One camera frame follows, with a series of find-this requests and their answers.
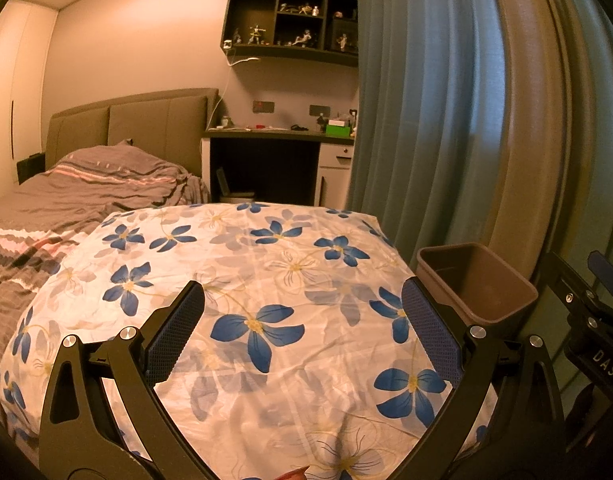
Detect blue curtain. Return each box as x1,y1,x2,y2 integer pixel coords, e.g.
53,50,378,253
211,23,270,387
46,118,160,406
343,0,517,256

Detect dark top desk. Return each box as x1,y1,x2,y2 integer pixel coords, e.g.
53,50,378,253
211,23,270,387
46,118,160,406
202,125,357,206

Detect black nightstand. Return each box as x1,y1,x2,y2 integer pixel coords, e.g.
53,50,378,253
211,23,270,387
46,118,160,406
16,154,47,183

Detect row of figurines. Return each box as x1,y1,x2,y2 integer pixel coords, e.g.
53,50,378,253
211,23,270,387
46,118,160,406
231,2,357,53

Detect white charging cable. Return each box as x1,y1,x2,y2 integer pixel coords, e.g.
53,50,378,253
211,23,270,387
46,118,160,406
214,57,261,123

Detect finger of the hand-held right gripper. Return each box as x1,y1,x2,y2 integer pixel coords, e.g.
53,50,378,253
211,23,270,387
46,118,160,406
586,250,613,311
540,250,594,306

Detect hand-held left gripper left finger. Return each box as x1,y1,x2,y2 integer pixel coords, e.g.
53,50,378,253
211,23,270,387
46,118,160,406
39,280,207,480

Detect beige padded headboard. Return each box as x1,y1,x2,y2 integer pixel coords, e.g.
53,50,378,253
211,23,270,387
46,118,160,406
45,87,220,171

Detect beige curtain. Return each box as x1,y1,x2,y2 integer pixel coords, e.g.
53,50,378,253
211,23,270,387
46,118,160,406
486,0,612,286

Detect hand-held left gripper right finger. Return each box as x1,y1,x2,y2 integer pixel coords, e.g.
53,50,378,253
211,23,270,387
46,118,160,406
401,276,567,480

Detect white wardrobe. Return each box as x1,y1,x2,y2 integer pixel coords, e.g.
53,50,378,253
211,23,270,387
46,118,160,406
0,0,60,206

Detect white blue floral blanket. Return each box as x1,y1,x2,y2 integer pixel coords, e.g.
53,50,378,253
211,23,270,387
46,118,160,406
0,201,502,480

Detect white drawer cabinet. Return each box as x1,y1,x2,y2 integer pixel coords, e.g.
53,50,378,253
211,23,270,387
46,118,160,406
316,141,356,207

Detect dark wall shelf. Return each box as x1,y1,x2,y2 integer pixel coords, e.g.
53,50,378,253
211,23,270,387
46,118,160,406
220,0,359,67

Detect grey striped bedding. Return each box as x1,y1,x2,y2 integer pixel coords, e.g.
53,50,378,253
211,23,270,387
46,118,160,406
0,141,210,461

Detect brown plastic trash bin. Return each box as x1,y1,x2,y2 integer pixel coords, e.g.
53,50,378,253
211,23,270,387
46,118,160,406
416,242,539,338

